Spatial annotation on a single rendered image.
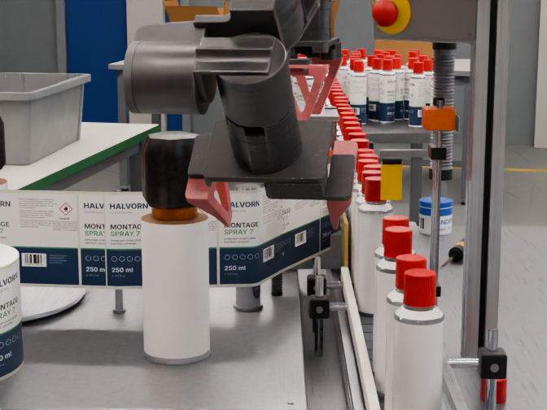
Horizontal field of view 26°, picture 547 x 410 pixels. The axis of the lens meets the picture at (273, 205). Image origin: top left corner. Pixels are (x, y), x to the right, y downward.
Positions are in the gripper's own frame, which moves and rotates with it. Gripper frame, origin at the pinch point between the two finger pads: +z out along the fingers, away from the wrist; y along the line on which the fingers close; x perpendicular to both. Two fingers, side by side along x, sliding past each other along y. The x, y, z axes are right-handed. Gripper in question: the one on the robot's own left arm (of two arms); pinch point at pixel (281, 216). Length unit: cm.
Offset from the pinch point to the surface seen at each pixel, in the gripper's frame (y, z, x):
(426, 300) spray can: -12.0, 18.6, -4.4
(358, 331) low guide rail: -1, 51, -21
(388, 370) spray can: -7.7, 30.0, -2.8
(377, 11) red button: -2, 29, -60
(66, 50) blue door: 325, 551, -605
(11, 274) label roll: 41, 34, -17
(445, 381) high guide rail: -14.0, 28.4, -0.8
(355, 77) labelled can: 25, 182, -201
